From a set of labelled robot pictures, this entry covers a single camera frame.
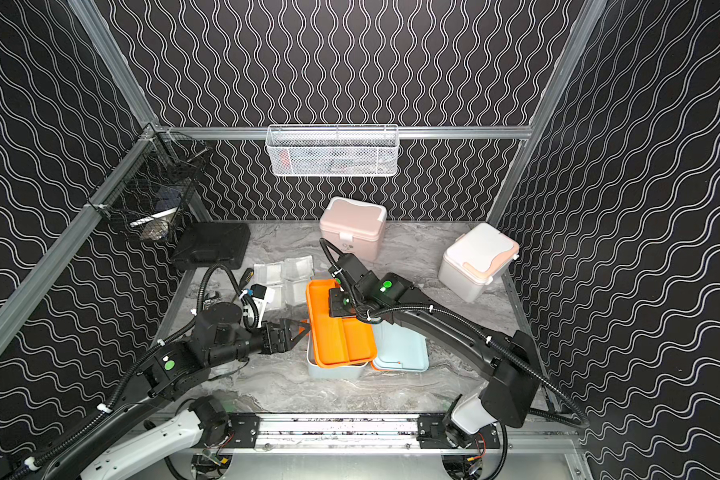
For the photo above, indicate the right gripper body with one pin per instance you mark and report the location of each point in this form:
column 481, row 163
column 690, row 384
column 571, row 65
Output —
column 340, row 304

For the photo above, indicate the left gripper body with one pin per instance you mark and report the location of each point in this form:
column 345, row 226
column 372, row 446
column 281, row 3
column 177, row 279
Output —
column 279, row 339

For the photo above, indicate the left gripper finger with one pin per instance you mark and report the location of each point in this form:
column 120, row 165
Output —
column 292, row 342
column 297, row 327

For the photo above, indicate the white gauze packet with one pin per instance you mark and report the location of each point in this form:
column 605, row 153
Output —
column 269, row 274
column 274, row 297
column 298, row 268
column 295, row 292

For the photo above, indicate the blue orange first aid box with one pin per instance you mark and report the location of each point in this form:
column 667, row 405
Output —
column 342, row 348

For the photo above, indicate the white pink first aid box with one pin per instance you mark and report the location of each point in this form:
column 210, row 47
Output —
column 475, row 260

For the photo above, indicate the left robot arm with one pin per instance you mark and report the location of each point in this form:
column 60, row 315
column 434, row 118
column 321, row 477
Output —
column 218, row 334

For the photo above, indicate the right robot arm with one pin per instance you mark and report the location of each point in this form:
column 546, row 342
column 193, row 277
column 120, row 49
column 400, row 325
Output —
column 515, row 386

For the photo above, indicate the black yellow screwdriver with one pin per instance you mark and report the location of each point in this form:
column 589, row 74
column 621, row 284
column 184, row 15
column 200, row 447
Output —
column 246, row 277

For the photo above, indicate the black plastic tool case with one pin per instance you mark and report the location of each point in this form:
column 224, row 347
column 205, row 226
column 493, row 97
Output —
column 204, row 244

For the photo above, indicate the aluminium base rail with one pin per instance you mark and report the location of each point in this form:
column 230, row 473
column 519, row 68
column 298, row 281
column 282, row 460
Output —
column 349, row 434

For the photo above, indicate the white wire wall basket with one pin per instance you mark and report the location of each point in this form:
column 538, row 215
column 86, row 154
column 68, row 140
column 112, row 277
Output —
column 333, row 150

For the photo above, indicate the black wire wall basket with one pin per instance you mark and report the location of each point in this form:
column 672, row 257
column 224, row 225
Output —
column 151, row 202

